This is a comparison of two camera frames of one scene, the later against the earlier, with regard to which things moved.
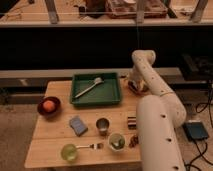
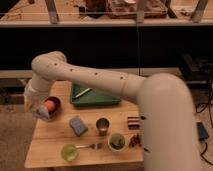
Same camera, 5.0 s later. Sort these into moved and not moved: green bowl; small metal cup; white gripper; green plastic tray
Moved: white gripper
Not moved: green bowl; green plastic tray; small metal cup
